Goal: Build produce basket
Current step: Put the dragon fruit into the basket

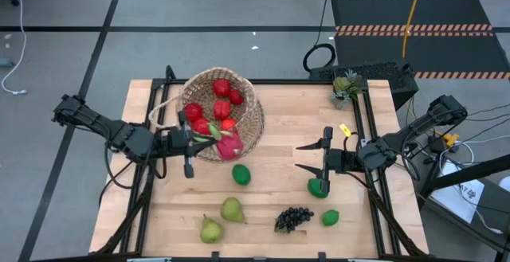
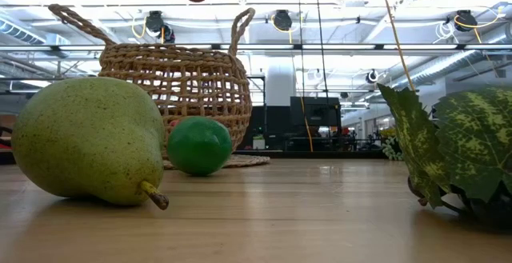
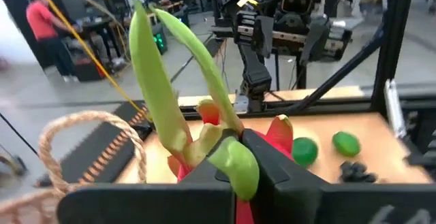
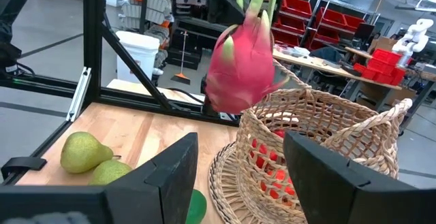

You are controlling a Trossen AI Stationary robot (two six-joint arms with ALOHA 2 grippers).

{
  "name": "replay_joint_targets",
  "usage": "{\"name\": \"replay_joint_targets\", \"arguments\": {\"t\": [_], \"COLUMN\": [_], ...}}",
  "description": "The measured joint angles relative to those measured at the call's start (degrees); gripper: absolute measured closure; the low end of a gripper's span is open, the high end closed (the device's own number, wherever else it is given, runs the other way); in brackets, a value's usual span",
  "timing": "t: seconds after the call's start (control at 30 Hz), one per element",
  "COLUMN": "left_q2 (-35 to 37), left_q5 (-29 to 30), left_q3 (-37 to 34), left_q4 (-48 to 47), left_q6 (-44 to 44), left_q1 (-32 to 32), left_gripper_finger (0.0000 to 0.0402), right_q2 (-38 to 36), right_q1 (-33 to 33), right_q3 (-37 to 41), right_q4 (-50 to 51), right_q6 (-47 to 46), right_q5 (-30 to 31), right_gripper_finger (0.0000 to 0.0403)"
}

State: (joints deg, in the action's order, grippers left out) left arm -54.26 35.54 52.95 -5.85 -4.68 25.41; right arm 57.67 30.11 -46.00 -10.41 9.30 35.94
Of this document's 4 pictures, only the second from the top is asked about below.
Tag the green lime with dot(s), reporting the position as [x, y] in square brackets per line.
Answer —
[200, 147]

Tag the green pear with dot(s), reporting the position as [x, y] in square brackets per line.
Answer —
[88, 143]

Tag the round woven placemat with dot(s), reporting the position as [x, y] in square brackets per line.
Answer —
[248, 161]

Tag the black monitor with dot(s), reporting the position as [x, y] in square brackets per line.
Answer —
[320, 111]

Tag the small succulent plant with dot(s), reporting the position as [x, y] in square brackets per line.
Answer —
[393, 149]

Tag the long ceiling light bar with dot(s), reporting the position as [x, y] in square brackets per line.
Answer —
[420, 47]

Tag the grape leaves with stem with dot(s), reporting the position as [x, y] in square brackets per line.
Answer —
[472, 135]

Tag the black aluminium rig frame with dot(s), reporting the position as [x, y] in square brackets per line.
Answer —
[312, 154]

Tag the silver ceiling duct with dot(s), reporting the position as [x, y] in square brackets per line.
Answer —
[460, 61]

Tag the white ceiling duct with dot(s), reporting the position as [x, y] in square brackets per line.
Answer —
[20, 31]

